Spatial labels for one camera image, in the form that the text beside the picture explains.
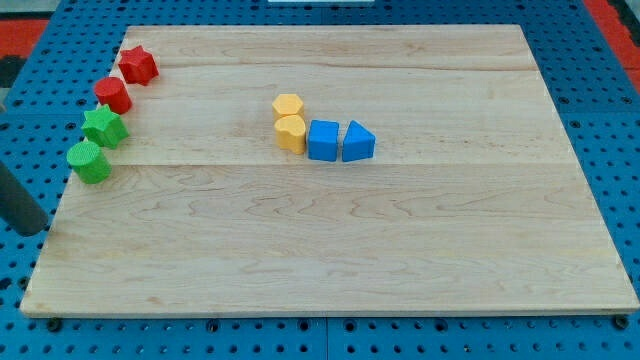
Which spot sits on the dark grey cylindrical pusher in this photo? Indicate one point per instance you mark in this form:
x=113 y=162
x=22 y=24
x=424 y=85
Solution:
x=18 y=208

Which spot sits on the green cylinder block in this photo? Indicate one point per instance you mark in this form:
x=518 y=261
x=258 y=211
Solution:
x=89 y=162

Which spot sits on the green star block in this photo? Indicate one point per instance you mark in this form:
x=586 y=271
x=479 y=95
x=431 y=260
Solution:
x=104 y=127

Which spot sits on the red star block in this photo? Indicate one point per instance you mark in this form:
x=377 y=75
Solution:
x=137 y=66

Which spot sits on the red cylinder block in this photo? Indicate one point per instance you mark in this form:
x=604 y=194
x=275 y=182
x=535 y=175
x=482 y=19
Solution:
x=112 y=91

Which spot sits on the yellow heart block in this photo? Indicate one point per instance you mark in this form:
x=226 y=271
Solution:
x=290 y=132

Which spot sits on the yellow hexagon block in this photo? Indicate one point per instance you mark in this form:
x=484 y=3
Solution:
x=287 y=105

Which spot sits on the blue cube block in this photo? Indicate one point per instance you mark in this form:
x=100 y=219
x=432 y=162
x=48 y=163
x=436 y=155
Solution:
x=323 y=140

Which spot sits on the blue triangle block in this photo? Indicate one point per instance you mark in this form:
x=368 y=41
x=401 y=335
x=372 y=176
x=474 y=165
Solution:
x=358 y=143

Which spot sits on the wooden board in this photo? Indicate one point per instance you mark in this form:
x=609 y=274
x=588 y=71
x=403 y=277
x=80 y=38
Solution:
x=473 y=204

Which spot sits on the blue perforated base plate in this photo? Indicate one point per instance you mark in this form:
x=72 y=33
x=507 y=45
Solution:
x=596 y=100

